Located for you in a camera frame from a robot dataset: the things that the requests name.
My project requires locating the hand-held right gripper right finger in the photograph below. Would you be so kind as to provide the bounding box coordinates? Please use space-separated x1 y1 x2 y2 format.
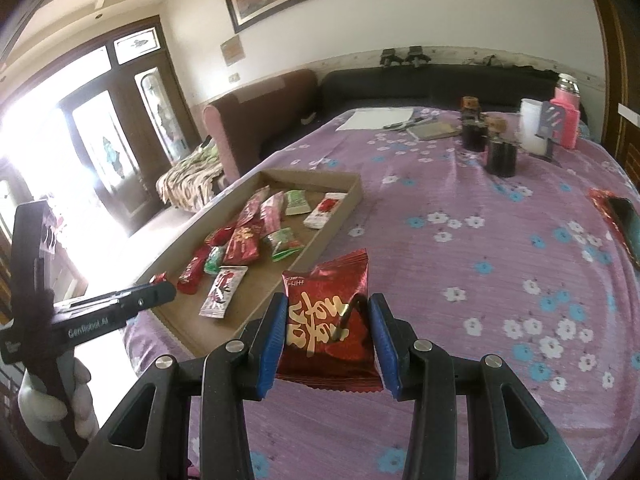
367 292 583 480

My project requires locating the white paper sheet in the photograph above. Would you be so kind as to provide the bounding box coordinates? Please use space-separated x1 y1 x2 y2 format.
336 107 415 132

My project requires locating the patterned blanket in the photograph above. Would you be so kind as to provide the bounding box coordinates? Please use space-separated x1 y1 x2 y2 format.
156 141 226 212

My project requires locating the purple floral tablecloth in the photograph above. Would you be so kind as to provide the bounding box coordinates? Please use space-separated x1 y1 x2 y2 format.
122 105 640 480

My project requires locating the person's left hand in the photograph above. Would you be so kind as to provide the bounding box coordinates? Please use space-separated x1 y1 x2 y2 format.
17 355 98 446

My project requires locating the brown wooden door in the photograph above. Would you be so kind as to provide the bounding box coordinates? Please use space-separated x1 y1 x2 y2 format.
585 0 640 181

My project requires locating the brown armchair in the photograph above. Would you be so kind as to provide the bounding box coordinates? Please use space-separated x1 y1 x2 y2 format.
201 69 321 186

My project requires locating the dark jar with cork lid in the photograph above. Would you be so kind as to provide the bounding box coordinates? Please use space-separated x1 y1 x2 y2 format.
459 96 489 152
484 116 519 177

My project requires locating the white cup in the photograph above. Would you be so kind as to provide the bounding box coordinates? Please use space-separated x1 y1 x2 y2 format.
519 98 553 156

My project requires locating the wooden glass door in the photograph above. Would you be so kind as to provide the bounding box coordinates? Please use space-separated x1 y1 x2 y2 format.
0 15 201 241

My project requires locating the black marker pen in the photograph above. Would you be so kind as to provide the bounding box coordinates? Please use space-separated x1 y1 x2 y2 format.
382 117 436 131

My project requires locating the red gold print snack packet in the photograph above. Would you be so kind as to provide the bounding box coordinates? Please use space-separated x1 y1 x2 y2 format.
222 224 263 266
275 248 383 395

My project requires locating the cardboard tray box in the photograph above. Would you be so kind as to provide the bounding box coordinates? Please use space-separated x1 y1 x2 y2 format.
135 169 364 356

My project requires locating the white red snack packet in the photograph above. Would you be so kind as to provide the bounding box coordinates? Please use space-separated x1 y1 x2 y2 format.
199 266 249 319
304 192 351 231

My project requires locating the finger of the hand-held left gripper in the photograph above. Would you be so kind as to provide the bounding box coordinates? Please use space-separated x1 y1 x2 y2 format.
102 280 177 318

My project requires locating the pink thermos flask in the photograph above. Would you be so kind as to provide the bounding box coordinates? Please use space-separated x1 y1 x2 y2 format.
552 74 583 111

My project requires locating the grey notebook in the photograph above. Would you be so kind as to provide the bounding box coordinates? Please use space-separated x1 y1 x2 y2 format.
406 121 458 141

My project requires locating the pink snack packet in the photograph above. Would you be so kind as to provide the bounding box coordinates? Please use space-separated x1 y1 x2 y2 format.
235 186 271 228
259 192 286 236

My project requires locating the small wall plaque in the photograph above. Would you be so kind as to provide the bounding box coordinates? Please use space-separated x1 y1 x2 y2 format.
220 36 246 67

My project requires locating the flat red packet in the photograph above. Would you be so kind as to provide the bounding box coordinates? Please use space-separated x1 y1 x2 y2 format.
587 187 640 271

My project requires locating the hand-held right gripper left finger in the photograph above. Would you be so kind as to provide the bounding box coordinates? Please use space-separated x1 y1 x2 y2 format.
87 291 290 480

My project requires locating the black sofa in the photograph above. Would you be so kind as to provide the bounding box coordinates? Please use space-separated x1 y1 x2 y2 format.
317 64 566 121

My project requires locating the green snack packet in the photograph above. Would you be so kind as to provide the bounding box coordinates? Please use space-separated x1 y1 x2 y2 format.
204 246 226 276
285 189 310 216
265 227 306 262

